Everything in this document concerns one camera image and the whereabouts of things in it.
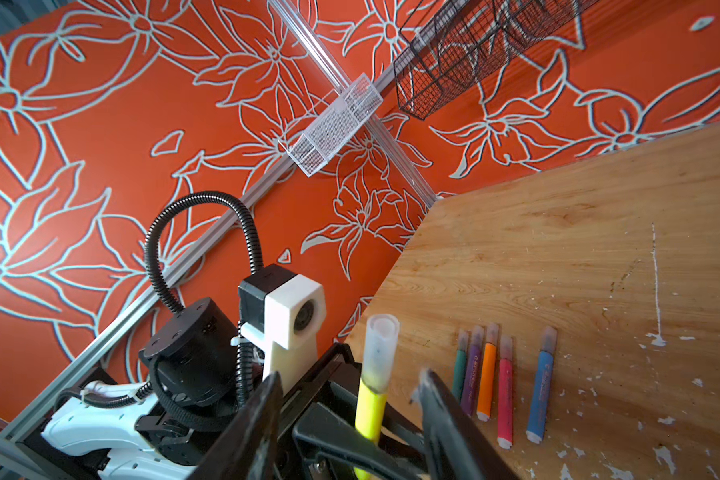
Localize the purple marker pen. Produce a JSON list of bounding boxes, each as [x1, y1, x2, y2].
[[460, 325, 485, 417]]

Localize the orange marker pen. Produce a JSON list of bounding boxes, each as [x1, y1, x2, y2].
[[476, 323, 500, 422]]

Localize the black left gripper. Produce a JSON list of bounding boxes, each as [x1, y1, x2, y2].
[[135, 298, 426, 479]]

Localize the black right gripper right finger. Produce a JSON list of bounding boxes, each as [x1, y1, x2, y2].
[[412, 369, 517, 479]]

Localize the clear pen cap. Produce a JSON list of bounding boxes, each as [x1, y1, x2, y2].
[[361, 314, 400, 393]]

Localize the black wire basket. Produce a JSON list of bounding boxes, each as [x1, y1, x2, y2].
[[393, 1, 595, 120]]

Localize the pink marker pen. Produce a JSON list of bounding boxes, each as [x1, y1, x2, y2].
[[497, 335, 513, 450]]

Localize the white wire basket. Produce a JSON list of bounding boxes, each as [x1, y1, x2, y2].
[[286, 74, 382, 177]]

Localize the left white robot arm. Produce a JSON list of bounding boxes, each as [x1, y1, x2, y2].
[[35, 277, 426, 479]]

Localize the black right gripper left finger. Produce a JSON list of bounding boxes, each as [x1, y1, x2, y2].
[[188, 372, 284, 479]]

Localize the aluminium frame rails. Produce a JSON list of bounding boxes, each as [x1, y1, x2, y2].
[[0, 0, 475, 480]]

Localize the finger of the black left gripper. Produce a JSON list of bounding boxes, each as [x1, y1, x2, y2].
[[332, 363, 424, 456]]

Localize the yellow marker pen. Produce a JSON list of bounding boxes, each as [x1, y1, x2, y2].
[[354, 378, 389, 446]]

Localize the green marker pen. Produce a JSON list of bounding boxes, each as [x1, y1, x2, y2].
[[451, 329, 469, 402]]

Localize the blue marker pen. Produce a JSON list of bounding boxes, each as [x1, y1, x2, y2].
[[526, 327, 558, 445]]

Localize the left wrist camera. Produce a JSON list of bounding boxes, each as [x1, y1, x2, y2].
[[230, 264, 327, 393]]

